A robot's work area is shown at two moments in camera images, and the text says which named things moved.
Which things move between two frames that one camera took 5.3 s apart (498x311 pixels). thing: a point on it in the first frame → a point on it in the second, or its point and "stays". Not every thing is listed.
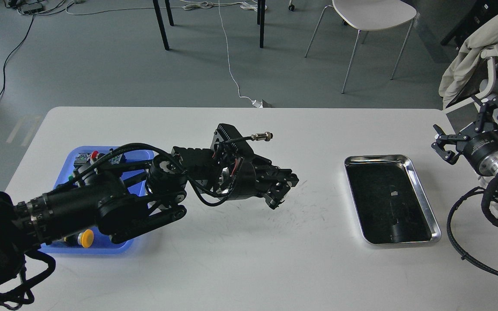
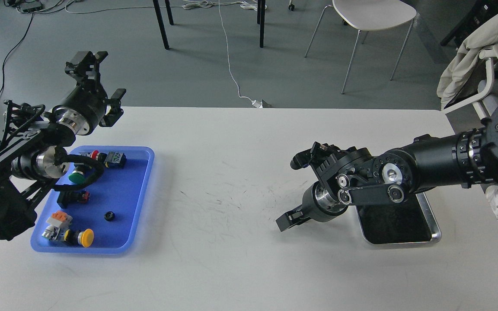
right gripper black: (487, 152) → (317, 205)
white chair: (365, 15) stays
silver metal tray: (391, 205) stays
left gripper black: (252, 175) → (86, 107)
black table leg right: (260, 14) stays
